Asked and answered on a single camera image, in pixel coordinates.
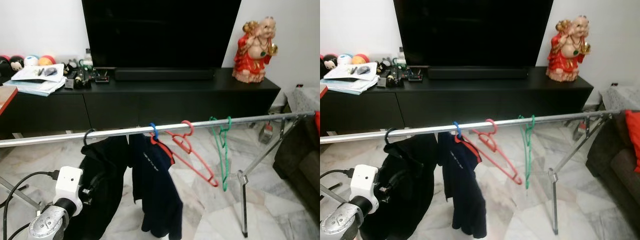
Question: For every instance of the navy shirt with orange trim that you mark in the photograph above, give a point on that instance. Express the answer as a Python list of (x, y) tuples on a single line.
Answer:
[(155, 185), (465, 185)]

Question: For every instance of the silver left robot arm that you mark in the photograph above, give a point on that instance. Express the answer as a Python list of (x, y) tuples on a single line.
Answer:
[(345, 220), (47, 222)]

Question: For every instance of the black clothes hanger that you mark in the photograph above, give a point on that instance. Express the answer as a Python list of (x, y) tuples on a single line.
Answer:
[(85, 137), (385, 136)]

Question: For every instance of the red plastic clothes hanger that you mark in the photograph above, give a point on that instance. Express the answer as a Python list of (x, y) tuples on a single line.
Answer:
[(489, 142), (184, 145)]

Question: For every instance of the green plastic clothes hanger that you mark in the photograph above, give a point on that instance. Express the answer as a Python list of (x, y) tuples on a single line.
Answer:
[(224, 165), (526, 160)]

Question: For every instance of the black printed t-shirt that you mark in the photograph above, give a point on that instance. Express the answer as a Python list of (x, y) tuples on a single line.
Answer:
[(107, 165), (405, 170)]

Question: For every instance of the black tape dispenser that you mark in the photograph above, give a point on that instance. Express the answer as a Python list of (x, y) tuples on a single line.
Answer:
[(390, 79), (77, 81)]

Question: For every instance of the dark brown fabric sofa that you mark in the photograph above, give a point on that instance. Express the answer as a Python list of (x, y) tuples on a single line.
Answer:
[(295, 155), (612, 160)]

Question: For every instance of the small black desk device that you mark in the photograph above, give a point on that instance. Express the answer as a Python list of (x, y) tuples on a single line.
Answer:
[(415, 75), (102, 77)]

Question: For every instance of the black low tv cabinet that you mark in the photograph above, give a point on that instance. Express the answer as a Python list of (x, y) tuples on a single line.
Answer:
[(175, 105), (490, 102)]

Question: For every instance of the stack of white papers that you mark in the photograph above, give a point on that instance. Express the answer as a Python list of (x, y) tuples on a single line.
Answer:
[(35, 75), (350, 75)]

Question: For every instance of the side table with lace cloth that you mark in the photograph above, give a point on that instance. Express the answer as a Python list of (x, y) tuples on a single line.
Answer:
[(305, 97), (622, 96)]

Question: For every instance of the small white bottle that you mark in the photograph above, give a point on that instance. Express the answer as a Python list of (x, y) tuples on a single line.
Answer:
[(401, 56), (88, 59)]

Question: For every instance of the orange ball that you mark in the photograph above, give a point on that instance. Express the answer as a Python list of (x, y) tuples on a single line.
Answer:
[(46, 60), (360, 58)]

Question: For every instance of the black soundbar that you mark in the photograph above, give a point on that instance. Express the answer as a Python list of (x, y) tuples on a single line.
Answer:
[(165, 74), (477, 73)]

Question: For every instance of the white and blue ball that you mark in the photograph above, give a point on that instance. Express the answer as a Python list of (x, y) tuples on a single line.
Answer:
[(344, 59), (31, 60)]

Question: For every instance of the mickey mouse plush head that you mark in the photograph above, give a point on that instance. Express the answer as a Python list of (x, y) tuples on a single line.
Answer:
[(16, 63), (330, 61)]

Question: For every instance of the grey floor power device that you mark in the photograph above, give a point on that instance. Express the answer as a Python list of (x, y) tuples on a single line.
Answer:
[(266, 134), (580, 131)]

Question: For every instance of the red black mouse plush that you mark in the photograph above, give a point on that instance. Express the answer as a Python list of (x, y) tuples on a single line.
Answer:
[(4, 62)]

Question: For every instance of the black flat screen television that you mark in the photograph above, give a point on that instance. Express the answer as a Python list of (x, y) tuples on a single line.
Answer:
[(160, 30), (472, 30)]

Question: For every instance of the red laughing buddha statue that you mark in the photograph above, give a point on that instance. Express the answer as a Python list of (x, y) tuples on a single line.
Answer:
[(254, 50), (567, 50)]

